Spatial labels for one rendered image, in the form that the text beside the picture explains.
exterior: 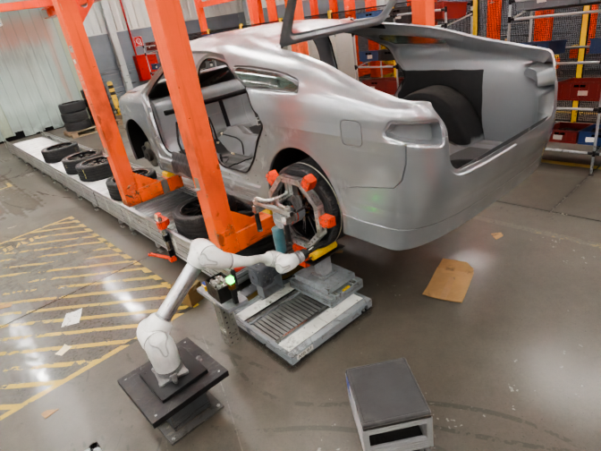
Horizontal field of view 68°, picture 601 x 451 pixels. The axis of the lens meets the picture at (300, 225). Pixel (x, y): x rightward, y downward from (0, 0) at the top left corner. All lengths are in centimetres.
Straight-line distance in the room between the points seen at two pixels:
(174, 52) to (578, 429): 316
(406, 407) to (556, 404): 94
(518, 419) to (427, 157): 151
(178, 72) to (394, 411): 237
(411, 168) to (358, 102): 48
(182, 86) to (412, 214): 169
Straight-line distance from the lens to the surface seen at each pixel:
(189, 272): 284
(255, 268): 354
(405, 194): 260
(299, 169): 315
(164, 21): 313
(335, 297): 346
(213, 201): 334
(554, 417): 296
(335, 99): 275
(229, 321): 338
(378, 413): 241
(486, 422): 285
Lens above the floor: 217
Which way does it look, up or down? 26 degrees down
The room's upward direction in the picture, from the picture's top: 10 degrees counter-clockwise
